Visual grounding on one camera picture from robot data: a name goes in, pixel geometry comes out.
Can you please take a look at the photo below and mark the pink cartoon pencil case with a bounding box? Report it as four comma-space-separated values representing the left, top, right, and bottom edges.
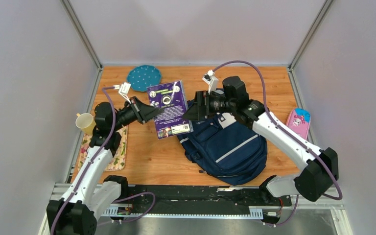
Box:
286, 108, 311, 140

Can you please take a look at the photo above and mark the navy blue backpack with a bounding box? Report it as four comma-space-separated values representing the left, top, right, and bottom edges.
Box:
177, 111, 268, 186

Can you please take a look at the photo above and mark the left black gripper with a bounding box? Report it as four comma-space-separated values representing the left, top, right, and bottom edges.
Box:
111, 96, 164, 132

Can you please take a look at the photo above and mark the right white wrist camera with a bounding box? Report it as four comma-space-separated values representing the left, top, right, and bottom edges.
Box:
202, 70, 219, 94

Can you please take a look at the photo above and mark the purple cable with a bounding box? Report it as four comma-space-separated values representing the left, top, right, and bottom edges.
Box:
49, 85, 156, 235
212, 60, 344, 228

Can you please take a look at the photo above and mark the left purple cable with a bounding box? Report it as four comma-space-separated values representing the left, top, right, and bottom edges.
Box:
49, 85, 156, 235

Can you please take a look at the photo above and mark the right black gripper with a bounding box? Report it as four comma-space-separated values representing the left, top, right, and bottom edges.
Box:
182, 90, 236, 121

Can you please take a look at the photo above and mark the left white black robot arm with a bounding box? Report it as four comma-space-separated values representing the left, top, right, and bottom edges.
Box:
47, 96, 163, 235

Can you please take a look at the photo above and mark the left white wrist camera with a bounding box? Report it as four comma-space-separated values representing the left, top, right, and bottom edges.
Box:
115, 82, 131, 103

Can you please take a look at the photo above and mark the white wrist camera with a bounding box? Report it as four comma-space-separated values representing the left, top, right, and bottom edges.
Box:
202, 70, 219, 94
115, 82, 131, 103

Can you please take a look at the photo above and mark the teal polka dot plate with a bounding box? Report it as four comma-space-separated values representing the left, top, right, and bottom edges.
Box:
126, 65, 162, 92

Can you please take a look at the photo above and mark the floral placemat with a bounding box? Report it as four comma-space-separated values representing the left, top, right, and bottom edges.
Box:
75, 127, 128, 172

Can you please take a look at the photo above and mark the purple treehouse book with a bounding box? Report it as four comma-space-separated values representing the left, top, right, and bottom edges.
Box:
147, 80, 193, 139

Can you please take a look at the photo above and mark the yellow mug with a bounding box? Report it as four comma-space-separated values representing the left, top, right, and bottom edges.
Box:
75, 113, 96, 135

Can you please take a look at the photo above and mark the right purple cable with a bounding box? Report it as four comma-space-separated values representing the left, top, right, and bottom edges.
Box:
212, 60, 344, 228

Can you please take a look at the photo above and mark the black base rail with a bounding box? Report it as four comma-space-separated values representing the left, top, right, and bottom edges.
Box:
105, 185, 292, 217

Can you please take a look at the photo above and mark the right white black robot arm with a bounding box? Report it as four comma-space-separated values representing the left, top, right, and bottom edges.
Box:
183, 76, 343, 205

